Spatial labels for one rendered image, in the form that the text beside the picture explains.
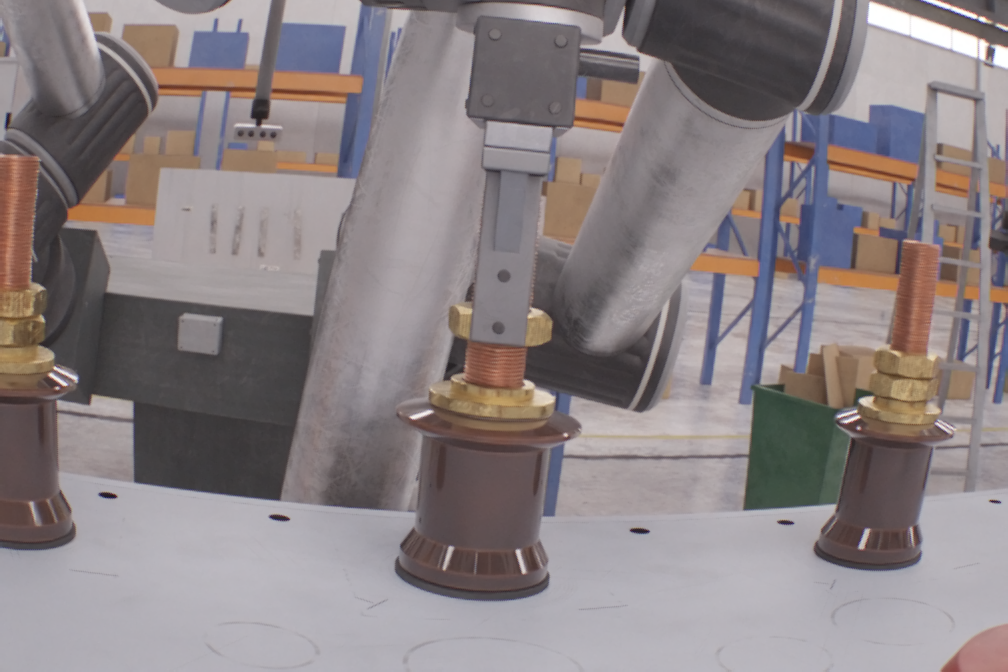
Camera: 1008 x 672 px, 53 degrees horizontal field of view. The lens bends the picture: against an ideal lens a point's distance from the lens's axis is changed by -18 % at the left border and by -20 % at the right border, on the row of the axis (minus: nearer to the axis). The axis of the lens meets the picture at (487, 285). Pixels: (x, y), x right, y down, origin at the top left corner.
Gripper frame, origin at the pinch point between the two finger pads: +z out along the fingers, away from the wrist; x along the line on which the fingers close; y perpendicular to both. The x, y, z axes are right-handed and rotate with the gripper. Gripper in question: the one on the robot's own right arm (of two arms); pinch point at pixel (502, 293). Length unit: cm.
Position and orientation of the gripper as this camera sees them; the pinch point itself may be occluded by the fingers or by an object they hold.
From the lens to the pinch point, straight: 61.2
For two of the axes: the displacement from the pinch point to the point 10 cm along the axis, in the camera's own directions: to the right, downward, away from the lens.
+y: 9.9, 1.0, -0.2
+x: 0.3, -0.9, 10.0
